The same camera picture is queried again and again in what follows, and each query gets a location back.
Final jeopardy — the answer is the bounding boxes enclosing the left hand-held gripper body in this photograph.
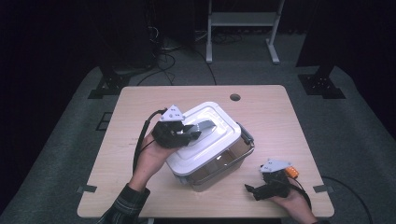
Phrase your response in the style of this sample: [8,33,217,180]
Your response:
[151,105,191,149]

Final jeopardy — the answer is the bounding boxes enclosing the person's right hand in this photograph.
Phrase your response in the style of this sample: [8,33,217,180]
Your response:
[269,180,318,224]

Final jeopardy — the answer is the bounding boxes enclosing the person's left hand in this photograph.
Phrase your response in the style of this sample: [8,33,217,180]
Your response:
[128,133,180,192]

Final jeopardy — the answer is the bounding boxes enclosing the white lid with grey handle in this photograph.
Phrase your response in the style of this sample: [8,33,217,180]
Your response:
[165,101,243,177]

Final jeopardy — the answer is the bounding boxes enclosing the grey translucent storage box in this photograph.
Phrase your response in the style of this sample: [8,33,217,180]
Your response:
[174,121,256,192]

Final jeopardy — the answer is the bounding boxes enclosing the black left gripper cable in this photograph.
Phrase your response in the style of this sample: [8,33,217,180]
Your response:
[132,107,168,175]

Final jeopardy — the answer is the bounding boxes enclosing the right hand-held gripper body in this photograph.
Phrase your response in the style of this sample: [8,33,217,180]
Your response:
[260,159,293,200]

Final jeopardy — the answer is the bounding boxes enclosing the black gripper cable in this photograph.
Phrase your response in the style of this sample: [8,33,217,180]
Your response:
[292,175,375,224]
[132,107,168,175]

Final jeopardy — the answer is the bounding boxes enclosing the black stand base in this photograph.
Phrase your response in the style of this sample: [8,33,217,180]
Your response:
[88,63,134,100]
[295,60,347,100]

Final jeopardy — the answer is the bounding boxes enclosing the small orange cylinder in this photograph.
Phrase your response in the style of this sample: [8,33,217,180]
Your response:
[284,166,300,179]

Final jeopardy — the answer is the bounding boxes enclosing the black floor cables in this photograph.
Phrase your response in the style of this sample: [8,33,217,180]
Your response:
[136,26,219,87]

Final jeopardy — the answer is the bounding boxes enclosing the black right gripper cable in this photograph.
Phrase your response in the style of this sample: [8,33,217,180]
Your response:
[292,175,375,224]

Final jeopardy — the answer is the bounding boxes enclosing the grey tape strip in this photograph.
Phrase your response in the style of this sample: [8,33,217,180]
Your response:
[77,184,98,194]
[312,184,334,194]

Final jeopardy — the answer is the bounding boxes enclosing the white metal stand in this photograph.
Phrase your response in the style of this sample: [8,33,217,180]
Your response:
[205,0,286,65]

